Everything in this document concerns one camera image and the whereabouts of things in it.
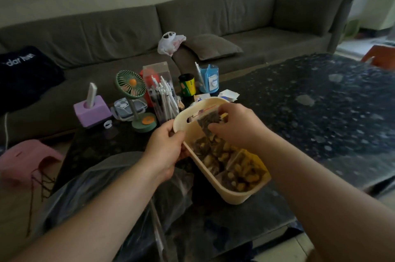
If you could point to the white stick device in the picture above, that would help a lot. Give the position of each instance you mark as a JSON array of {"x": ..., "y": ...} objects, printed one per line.
[{"x": 91, "y": 94}]

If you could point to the green container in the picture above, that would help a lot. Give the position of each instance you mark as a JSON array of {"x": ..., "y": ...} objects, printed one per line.
[{"x": 351, "y": 29}]

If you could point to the person's right thumb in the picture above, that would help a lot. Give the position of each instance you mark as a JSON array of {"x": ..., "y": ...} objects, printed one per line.
[{"x": 218, "y": 130}]

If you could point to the person's right hand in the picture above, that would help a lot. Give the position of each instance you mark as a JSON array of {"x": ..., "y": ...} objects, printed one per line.
[{"x": 243, "y": 126}]

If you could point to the grey fabric sofa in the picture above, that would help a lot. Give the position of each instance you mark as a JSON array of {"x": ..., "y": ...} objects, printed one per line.
[{"x": 234, "y": 18}]

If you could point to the grey flat case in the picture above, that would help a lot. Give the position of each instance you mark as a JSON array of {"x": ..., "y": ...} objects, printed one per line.
[{"x": 122, "y": 107}]

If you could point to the white plastic bag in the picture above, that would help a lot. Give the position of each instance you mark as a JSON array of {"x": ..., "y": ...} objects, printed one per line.
[{"x": 169, "y": 43}]

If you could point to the blue pen holder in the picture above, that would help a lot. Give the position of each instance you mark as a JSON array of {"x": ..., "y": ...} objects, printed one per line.
[{"x": 211, "y": 79}]

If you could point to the green desk fan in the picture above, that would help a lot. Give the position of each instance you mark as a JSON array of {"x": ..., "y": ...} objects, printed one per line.
[{"x": 131, "y": 83}]

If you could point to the orange stool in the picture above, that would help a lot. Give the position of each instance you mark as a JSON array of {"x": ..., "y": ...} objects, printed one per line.
[{"x": 381, "y": 55}]

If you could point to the green yellow can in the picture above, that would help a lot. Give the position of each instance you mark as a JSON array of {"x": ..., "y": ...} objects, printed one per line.
[{"x": 187, "y": 86}]

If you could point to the clear acrylic pen box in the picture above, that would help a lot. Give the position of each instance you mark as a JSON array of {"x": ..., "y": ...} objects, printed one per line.
[{"x": 159, "y": 72}]

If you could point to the pink plastic stool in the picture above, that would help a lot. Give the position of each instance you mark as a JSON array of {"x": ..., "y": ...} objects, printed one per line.
[{"x": 24, "y": 158}]

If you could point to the translucent plastic bag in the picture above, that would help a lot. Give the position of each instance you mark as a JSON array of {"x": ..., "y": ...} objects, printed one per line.
[{"x": 92, "y": 175}]

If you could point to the pile of clear snack bags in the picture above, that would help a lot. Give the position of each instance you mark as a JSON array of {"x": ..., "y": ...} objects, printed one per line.
[{"x": 231, "y": 166}]

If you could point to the beige plastic basket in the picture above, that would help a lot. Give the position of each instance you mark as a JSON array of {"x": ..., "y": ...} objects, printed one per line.
[{"x": 197, "y": 130}]

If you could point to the bunch of white pens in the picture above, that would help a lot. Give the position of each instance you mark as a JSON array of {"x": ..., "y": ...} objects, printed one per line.
[{"x": 166, "y": 101}]

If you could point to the small white card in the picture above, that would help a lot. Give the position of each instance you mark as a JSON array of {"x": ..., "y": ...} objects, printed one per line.
[{"x": 202, "y": 97}]

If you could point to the grey sofa cushion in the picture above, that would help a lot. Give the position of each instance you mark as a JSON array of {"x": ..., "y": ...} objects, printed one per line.
[{"x": 211, "y": 46}]

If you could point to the person's left hand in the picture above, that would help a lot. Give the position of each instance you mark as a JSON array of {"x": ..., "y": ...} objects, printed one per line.
[{"x": 160, "y": 150}]

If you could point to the white paper packet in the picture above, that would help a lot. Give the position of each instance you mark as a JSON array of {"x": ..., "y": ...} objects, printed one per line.
[{"x": 229, "y": 95}]

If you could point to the white pen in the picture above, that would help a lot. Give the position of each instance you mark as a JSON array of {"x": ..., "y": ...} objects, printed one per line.
[{"x": 199, "y": 73}]

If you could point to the person's right forearm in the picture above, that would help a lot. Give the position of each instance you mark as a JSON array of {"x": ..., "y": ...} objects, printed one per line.
[{"x": 317, "y": 206}]

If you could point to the purple block holder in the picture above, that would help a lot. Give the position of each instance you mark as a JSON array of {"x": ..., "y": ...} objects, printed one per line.
[{"x": 92, "y": 114}]

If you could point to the person's left thumb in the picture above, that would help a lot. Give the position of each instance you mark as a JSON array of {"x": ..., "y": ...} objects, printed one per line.
[{"x": 179, "y": 139}]

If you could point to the red round object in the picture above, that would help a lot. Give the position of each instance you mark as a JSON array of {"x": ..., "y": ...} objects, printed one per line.
[{"x": 148, "y": 78}]

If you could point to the black printed garment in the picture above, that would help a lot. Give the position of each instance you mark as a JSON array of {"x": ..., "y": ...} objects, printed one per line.
[{"x": 26, "y": 76}]

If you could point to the person's left forearm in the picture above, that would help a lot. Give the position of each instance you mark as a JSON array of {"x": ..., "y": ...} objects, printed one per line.
[{"x": 101, "y": 209}]

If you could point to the small clear zip bag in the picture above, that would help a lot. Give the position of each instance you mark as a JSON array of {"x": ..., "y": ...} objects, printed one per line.
[{"x": 207, "y": 120}]

